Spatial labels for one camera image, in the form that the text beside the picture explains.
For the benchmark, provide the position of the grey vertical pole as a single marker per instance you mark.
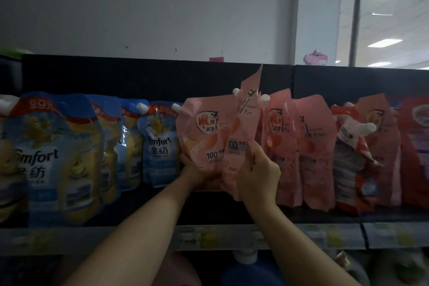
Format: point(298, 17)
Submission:
point(357, 11)

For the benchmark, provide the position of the white detergent jug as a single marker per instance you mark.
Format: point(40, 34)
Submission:
point(352, 269)

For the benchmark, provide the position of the orange OMO detergent pouches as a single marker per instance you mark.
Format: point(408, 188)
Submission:
point(348, 168)

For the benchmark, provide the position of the pink detergent jug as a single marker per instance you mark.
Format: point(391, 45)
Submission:
point(181, 270)

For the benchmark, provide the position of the pink bagged item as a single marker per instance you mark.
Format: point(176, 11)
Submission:
point(315, 58)

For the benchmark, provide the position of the person's left forearm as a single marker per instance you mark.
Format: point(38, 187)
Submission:
point(134, 242)

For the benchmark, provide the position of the dark metal shelf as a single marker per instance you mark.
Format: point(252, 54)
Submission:
point(134, 74)

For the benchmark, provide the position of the flat green pack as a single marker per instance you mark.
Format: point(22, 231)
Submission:
point(16, 52)

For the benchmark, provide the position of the person's right hand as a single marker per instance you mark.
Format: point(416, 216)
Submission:
point(261, 182)

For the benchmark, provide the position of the blue detergent jug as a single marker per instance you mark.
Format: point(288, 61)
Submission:
point(251, 269)

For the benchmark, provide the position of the person's left hand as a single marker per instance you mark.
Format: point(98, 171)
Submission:
point(199, 175)

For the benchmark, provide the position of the pink sticky note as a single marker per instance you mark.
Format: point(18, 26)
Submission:
point(216, 59)

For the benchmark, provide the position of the person's right forearm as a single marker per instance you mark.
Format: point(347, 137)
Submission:
point(301, 252)

